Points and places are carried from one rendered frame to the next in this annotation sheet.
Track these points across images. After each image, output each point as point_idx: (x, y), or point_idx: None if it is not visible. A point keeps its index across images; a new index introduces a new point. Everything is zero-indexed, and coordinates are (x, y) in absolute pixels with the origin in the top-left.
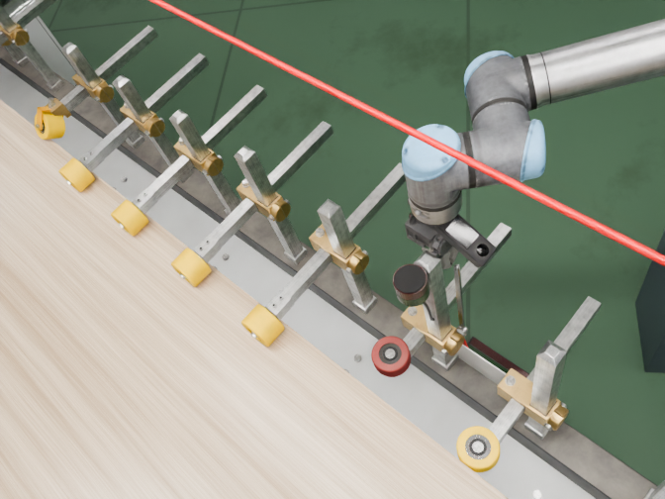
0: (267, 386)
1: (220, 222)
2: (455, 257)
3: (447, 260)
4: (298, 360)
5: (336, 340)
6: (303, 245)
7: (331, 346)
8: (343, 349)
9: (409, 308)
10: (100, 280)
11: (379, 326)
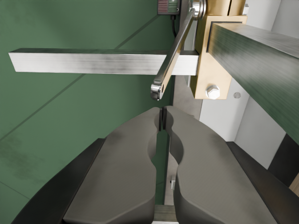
0: None
1: None
2: (141, 115)
3: (192, 146)
4: None
5: (213, 116)
6: (167, 180)
7: (220, 116)
8: (218, 107)
9: (214, 98)
10: None
11: (198, 100)
